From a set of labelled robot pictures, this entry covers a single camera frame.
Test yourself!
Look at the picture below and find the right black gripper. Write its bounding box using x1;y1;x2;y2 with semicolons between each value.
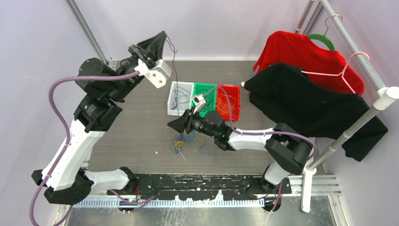
168;106;217;138

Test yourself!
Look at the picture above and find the coloured wire bundle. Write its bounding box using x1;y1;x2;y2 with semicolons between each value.
164;129;213;161

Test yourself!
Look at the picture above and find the brown wire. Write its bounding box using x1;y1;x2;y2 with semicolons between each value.
194;89;215;113
165;36;180;110

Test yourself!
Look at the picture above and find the dark blue wire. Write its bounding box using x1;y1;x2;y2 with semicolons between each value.
171;87;192;110

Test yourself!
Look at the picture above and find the yellow wire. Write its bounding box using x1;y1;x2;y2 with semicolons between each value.
217;93;238;115

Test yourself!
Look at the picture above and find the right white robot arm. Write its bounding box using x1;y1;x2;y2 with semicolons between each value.
167;109;316;194

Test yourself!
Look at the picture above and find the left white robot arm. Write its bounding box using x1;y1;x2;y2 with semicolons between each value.
32;31;172;205

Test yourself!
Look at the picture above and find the white plastic bin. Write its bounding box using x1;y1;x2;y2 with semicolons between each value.
167;81;194;116

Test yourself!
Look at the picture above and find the green plastic bin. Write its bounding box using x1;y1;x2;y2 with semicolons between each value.
192;83;216;117

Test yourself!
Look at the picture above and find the red plastic bin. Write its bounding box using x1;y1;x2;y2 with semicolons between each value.
216;84;241;121

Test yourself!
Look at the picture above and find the black shirt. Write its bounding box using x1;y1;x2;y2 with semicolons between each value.
243;63;389;162

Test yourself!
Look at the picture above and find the red shirt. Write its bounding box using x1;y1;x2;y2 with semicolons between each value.
253;31;365;95

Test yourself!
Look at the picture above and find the green clothes hanger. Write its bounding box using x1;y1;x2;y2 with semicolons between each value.
308;14;345;51

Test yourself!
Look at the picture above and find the pink clothes hanger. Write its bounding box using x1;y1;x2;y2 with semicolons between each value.
301;52;370;93

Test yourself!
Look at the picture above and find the white clothes rack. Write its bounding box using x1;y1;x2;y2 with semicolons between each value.
294;0;399;213

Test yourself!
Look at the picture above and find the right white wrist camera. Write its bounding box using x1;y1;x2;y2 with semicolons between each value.
192;94;206;113

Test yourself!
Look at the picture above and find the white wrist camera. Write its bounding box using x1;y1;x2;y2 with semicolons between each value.
192;94;206;113
134;59;172;89

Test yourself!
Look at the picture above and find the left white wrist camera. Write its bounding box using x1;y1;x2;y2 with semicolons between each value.
134;59;172;89

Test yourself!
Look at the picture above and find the aluminium frame rail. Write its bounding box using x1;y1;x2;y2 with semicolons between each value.
58;0;118;199

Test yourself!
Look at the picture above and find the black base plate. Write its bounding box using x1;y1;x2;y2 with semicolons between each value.
117;174;278;201

